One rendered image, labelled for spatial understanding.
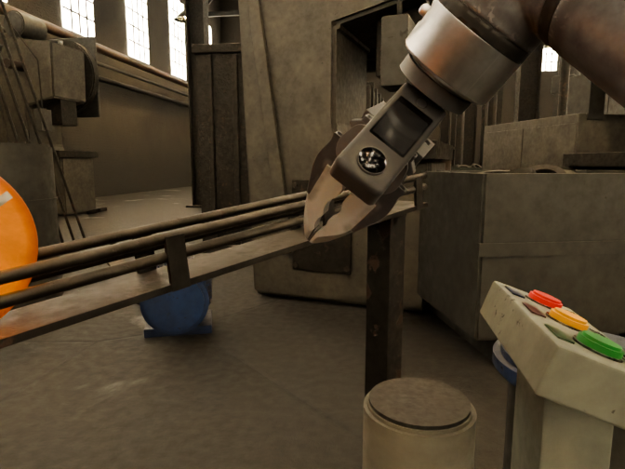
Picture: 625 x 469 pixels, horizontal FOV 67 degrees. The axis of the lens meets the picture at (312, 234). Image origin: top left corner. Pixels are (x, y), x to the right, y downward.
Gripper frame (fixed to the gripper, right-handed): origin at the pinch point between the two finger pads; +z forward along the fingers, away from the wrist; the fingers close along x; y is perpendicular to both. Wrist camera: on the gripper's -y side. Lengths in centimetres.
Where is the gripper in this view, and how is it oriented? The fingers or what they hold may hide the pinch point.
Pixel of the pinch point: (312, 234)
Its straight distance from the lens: 51.0
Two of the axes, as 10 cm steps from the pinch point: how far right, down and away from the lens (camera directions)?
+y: 4.0, -3.6, 8.4
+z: -5.3, 6.6, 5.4
